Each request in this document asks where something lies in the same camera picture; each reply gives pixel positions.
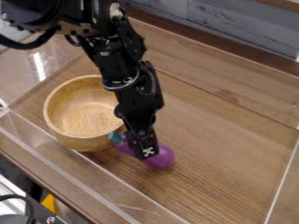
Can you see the yellow black equipment base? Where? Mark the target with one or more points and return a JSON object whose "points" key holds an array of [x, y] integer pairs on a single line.
{"points": [[45, 211]]}

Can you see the purple toy eggplant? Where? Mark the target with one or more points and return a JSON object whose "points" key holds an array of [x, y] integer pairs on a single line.
{"points": [[160, 161]]}

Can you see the clear acrylic tray wall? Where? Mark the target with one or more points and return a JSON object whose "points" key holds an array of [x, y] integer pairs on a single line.
{"points": [[93, 192]]}

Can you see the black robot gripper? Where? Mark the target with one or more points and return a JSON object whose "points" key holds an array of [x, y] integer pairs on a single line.
{"points": [[140, 101]]}

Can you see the brown wooden bowl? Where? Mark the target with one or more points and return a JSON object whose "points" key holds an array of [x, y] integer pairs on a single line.
{"points": [[78, 114]]}

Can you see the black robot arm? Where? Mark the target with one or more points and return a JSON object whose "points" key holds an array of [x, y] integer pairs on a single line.
{"points": [[96, 26]]}

